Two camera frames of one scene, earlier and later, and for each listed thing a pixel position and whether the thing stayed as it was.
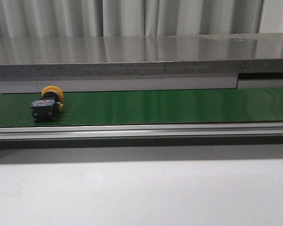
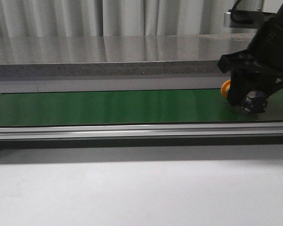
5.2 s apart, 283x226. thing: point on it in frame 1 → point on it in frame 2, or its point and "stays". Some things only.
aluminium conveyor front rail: x=143 y=131 stays
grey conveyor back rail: x=243 y=80 stays
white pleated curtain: x=90 y=18 stays
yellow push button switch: x=45 y=108 → x=256 y=101
